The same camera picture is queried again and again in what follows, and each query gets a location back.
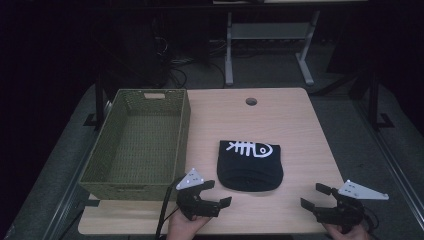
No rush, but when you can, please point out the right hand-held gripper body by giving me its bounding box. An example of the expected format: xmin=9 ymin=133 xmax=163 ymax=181
xmin=314 ymin=179 xmax=390 ymax=234

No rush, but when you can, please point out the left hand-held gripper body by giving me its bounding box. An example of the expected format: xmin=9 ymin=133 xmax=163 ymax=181
xmin=175 ymin=167 xmax=221 ymax=221

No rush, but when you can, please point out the black fishbone print beanie hat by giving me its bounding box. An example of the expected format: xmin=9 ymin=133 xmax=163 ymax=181
xmin=216 ymin=139 xmax=285 ymax=193

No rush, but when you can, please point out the green woven basket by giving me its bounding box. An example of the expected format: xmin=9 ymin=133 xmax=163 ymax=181
xmin=78 ymin=88 xmax=192 ymax=202

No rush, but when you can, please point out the person's right hand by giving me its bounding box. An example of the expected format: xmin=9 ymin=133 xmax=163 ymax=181
xmin=321 ymin=223 xmax=372 ymax=240

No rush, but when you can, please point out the person's left hand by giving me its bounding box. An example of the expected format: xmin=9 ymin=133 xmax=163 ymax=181
xmin=166 ymin=210 xmax=212 ymax=240

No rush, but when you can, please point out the grey metal stand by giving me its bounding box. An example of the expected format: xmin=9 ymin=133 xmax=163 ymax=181
xmin=224 ymin=9 xmax=321 ymax=87

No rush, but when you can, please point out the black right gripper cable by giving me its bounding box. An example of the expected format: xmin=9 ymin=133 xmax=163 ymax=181
xmin=362 ymin=205 xmax=380 ymax=232

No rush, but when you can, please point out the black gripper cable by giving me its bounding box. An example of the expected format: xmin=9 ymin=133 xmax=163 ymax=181
xmin=362 ymin=205 xmax=380 ymax=232
xmin=154 ymin=176 xmax=186 ymax=240

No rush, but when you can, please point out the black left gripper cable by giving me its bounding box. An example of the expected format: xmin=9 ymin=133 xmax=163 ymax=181
xmin=154 ymin=176 xmax=186 ymax=240

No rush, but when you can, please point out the aluminium floor rail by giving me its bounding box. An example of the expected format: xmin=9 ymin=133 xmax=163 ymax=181
xmin=41 ymin=99 xmax=113 ymax=240
xmin=352 ymin=98 xmax=424 ymax=223

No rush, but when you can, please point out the black frame post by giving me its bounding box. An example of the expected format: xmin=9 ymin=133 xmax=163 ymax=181
xmin=366 ymin=70 xmax=396 ymax=132
xmin=82 ymin=71 xmax=107 ymax=128

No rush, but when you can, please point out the bundle of floor cables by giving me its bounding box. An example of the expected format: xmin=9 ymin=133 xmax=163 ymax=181
xmin=152 ymin=35 xmax=228 ymax=90

